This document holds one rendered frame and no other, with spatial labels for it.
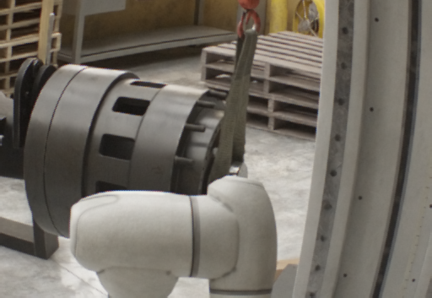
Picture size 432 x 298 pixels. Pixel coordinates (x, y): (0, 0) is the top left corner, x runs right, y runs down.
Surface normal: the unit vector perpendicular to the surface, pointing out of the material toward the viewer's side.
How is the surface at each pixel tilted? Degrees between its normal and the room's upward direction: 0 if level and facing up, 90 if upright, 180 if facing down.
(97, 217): 45
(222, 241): 70
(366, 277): 90
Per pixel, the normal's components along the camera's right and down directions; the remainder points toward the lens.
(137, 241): 0.11, 0.00
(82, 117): -0.17, -0.48
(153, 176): -0.27, -0.05
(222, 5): 0.72, 0.24
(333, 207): -0.29, 0.25
